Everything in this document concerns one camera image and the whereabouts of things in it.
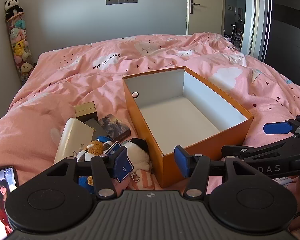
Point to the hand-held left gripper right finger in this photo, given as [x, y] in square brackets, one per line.
[182, 161]

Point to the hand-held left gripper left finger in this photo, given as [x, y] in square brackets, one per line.
[116, 164]

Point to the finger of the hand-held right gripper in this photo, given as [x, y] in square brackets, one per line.
[275, 128]
[245, 151]

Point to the white plush dog striped base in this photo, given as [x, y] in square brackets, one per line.
[138, 155]

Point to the brown white plush dog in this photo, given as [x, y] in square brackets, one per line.
[93, 148]

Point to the printed card box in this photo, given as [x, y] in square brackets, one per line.
[113, 127]

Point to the orange cardboard box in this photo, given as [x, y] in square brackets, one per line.
[190, 112]

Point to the cream case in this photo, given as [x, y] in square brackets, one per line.
[70, 140]

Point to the gold box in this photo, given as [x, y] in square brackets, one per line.
[86, 110]

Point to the dark grey flat box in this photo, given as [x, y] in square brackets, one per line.
[92, 125]

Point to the pink printed blanket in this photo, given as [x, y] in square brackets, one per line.
[65, 85]

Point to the dark wardrobe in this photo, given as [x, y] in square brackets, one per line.
[290, 30]

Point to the smartphone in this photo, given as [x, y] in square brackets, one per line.
[0, 195]

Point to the grey door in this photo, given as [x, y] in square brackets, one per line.
[207, 7]

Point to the clear tube of plush toys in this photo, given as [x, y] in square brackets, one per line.
[20, 47]

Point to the panda plush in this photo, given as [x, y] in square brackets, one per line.
[13, 6]

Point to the grey wall switch panel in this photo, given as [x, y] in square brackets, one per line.
[121, 0]

